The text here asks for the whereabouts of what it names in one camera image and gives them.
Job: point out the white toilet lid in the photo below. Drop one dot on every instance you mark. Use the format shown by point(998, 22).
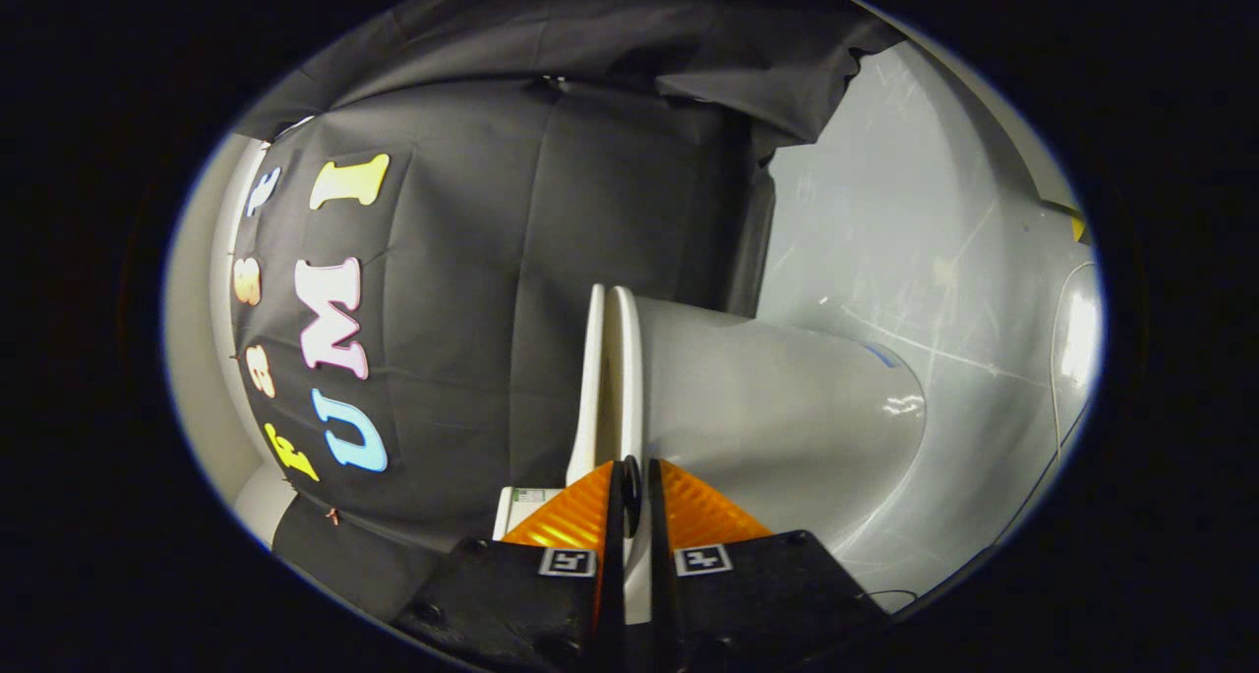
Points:
point(590, 388)

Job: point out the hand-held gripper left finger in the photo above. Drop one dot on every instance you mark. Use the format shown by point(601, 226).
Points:
point(551, 604)

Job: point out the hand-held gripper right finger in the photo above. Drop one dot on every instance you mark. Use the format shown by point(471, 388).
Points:
point(728, 604)

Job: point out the black backdrop cloth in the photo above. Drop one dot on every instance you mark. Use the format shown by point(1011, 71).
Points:
point(492, 260)

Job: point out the white toilet seat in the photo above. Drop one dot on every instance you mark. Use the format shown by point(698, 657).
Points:
point(625, 378)

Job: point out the white ceramic toilet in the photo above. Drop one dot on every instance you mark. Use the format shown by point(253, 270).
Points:
point(767, 417)

